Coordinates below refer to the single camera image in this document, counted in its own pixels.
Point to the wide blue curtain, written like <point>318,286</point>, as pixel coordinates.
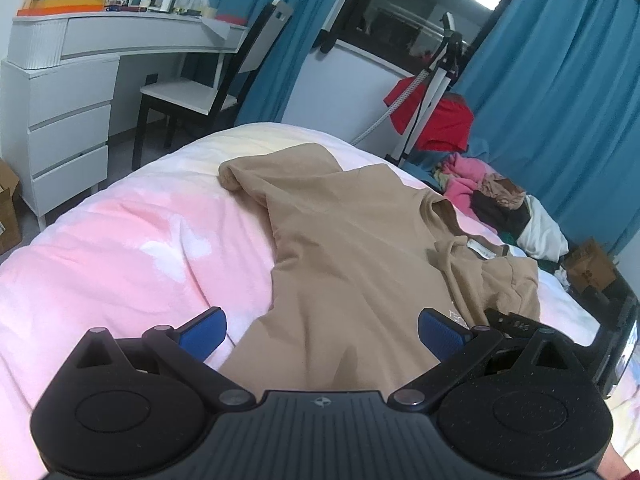
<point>550,85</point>

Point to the tan shirt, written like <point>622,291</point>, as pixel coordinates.
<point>360,260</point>

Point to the patterned white cloth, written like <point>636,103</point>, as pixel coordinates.
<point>561,277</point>

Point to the pastel tie-dye bed blanket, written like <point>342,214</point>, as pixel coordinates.
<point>125,260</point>

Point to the small black object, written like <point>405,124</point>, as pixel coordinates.
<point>330,41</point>

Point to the orange box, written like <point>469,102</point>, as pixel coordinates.
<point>60,7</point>

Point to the narrow blue curtain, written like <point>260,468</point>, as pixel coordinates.
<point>295,10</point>

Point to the black garment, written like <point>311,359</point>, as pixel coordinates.
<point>500,220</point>

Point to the cardboard box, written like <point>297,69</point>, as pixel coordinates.
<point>9,210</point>

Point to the white garment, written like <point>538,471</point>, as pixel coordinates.
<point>542,232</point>

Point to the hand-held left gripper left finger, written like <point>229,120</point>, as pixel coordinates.
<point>202,334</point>

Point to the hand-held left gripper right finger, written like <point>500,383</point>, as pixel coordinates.
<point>441,336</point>

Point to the row of cosmetic bottles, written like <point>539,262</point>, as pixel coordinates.
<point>165,2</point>

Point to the black and white chair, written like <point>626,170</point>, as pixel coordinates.
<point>265,35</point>

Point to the red garment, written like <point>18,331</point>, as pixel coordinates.
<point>440,125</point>

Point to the pink garment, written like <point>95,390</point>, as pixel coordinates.
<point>465,182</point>

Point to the teal cloth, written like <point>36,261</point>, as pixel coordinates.
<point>425,165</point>

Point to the garment steamer stand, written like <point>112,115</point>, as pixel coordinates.
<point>435,80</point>

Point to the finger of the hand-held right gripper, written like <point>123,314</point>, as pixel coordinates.
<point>515,326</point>

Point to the crumpled tan garment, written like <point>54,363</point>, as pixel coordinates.
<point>502,192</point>

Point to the white dressing table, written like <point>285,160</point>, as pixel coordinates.
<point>65,110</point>

